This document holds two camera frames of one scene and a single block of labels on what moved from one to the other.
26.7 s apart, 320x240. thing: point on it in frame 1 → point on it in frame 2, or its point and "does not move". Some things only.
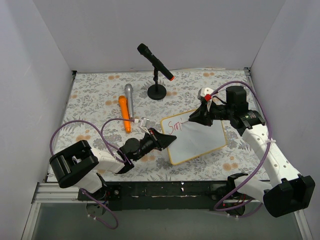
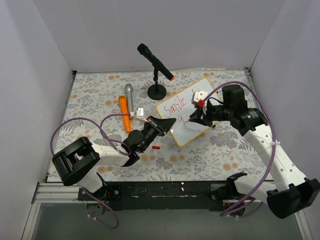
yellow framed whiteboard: (194, 138) → (179, 107)
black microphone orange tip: (148, 53) does not move
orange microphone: (124, 108) does not move
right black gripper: (209, 113) does not move
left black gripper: (154, 139) → (157, 126)
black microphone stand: (157, 91) does not move
